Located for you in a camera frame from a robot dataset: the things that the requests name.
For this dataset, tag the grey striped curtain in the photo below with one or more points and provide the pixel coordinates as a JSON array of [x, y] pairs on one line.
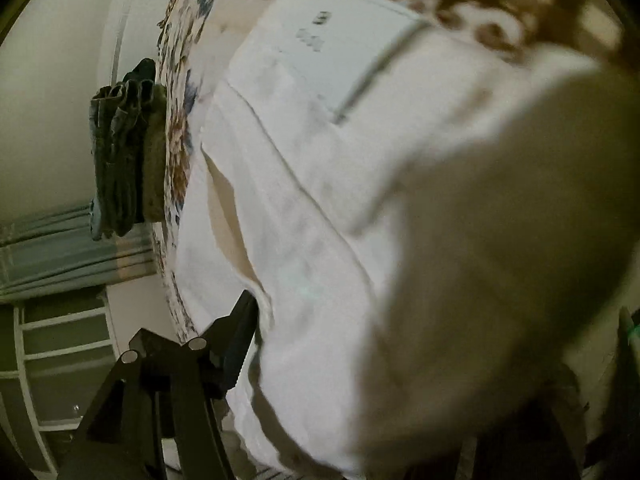
[[45, 254]]

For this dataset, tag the white pants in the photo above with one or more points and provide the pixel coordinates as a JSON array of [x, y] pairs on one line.
[[424, 225]]

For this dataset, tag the white window frame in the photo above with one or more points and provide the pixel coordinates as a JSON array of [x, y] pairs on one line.
[[55, 353]]

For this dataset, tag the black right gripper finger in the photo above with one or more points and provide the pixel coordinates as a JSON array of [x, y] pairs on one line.
[[228, 340]]

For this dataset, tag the floral bed sheet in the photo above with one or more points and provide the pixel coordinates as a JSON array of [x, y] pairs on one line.
[[189, 55]]

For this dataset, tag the stack of folded jeans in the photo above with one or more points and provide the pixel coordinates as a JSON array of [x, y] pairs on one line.
[[127, 130]]

